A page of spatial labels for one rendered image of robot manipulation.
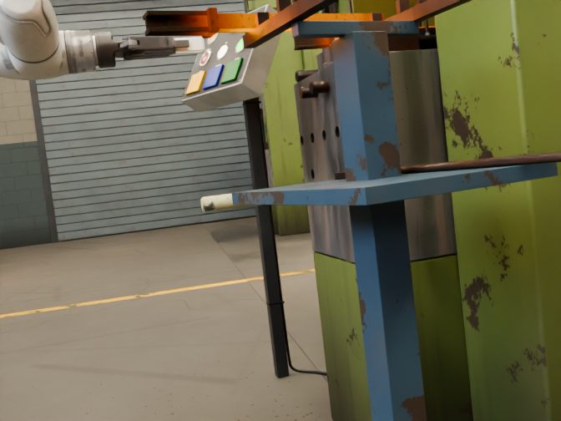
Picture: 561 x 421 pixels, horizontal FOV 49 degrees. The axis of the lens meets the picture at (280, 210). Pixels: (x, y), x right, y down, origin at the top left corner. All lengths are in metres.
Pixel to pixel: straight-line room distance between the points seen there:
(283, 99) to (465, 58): 5.12
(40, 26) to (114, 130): 8.19
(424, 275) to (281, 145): 5.03
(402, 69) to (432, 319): 0.54
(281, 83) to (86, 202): 4.14
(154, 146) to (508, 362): 8.35
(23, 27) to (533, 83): 0.90
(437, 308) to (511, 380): 0.21
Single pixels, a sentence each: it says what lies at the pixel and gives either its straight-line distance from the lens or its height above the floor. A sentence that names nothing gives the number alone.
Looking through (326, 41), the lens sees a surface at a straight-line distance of 1.52.
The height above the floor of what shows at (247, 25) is 0.92.
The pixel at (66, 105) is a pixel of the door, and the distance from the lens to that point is 9.51.
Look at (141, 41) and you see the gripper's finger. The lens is 1.38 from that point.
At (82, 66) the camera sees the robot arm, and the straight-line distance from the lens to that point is 1.39.
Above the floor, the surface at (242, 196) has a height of 0.66.
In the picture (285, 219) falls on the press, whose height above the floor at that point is 0.17.
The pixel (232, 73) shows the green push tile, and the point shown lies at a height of 1.00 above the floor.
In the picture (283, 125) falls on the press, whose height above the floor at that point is 1.13.
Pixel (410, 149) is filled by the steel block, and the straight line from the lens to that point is 1.33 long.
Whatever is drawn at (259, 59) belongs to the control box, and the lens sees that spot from 1.89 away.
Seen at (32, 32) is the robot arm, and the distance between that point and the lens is 1.23.
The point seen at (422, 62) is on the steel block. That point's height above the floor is 0.89.
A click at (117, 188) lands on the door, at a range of 9.37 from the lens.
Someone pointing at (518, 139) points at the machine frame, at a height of 0.70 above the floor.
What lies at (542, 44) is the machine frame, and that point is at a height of 0.86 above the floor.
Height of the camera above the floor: 0.70
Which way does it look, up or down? 4 degrees down
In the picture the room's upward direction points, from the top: 7 degrees counter-clockwise
